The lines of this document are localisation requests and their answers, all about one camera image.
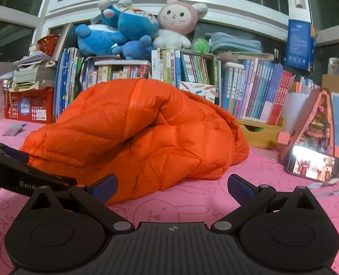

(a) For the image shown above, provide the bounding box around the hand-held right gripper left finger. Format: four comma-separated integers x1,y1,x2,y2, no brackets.
22,173,136,234

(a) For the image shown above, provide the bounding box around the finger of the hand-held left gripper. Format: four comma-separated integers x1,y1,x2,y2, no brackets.
0,136,29,166

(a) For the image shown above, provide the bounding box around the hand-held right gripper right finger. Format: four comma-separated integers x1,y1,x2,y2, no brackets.
210,174,326,234

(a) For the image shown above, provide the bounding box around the orange down jacket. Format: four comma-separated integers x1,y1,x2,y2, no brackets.
19,79,250,207

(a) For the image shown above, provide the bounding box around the small grey plush toy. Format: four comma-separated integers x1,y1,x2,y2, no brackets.
2,122,27,137

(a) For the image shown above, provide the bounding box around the red plastic crate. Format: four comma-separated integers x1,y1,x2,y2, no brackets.
4,87,55,124

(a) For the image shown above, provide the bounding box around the pink printed blanket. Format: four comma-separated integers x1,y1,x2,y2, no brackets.
0,119,339,275

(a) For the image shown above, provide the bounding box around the wooden drawer organiser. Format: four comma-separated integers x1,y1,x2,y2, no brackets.
237,117,286,149

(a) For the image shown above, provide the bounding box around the smartphone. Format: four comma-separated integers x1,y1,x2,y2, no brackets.
287,146,339,182

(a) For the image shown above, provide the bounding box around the stack of papers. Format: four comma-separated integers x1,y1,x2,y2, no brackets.
3,50,58,92

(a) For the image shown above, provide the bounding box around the row of tall thin books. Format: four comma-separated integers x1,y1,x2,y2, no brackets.
55,47,85,121

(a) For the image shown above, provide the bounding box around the pen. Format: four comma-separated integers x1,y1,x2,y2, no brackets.
314,190,339,198

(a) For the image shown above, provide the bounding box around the white paper sheet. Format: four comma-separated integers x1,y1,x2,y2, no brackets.
284,92,310,134

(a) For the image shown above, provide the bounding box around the row of pink blue books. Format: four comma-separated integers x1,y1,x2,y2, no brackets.
220,59,320,125

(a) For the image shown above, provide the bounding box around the colourful patterned box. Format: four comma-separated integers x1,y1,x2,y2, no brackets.
179,82,217,104

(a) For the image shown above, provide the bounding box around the pink miniature house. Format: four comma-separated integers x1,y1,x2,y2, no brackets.
278,88,339,164

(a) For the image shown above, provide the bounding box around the row of short thick books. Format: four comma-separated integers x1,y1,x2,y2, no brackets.
81,60,153,92

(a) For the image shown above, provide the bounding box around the red plastic basket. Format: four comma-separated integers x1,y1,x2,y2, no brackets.
37,34,61,62

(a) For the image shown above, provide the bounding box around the brown flat board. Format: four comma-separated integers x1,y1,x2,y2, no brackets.
53,23,72,61

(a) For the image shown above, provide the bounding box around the small blue plush toy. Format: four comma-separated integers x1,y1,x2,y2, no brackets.
112,35,154,61

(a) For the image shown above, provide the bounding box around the cardboard box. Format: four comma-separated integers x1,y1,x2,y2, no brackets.
321,74,339,98

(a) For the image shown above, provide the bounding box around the folded teal cloth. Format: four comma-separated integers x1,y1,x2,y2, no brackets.
209,32,262,54

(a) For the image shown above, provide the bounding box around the green round toy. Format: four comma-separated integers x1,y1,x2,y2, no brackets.
192,37,209,53

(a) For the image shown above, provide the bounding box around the blue box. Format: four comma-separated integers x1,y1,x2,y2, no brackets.
284,19,317,72

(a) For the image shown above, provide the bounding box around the blue cat plush toy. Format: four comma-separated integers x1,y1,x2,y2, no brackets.
97,0,160,41

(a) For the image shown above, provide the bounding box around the pink rabbit plush toy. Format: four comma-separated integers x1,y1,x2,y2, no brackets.
153,0,208,49

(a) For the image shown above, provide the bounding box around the black strap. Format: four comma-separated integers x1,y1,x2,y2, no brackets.
74,57,86,99

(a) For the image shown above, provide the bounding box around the white window frame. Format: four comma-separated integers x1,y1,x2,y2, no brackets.
0,0,339,63

